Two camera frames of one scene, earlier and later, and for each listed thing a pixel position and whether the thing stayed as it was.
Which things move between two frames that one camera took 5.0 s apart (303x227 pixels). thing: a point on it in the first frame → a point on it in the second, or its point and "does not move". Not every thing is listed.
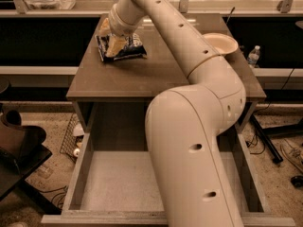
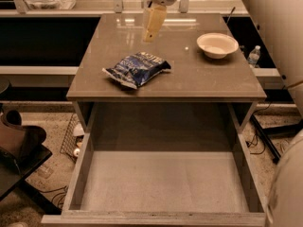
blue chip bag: [135, 48] → [133, 69]
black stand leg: [267, 133] does not move
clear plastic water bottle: [254, 57] does not move
